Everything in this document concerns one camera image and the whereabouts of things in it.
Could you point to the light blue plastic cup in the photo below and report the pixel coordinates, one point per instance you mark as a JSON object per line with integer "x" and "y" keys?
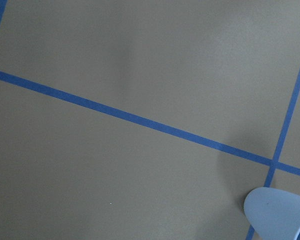
{"x": 273, "y": 213}

